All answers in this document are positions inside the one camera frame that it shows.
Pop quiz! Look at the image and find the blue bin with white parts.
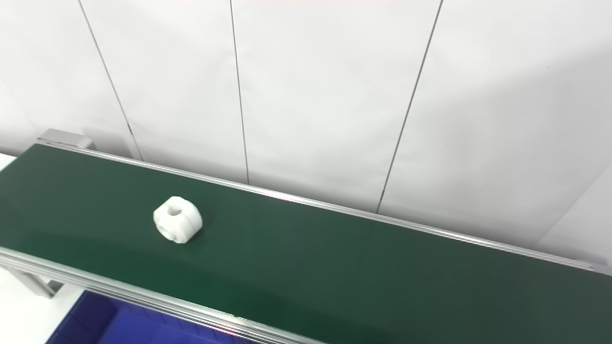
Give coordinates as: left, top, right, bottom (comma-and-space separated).
45, 290, 254, 344

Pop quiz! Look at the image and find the white round plastic part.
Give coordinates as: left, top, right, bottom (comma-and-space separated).
153, 196, 203, 245

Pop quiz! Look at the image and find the aluminium conveyor leg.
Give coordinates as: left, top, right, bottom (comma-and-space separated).
0, 265, 64, 300

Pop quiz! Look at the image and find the grey conveyor end housing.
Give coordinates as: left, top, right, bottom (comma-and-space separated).
37, 128, 92, 150

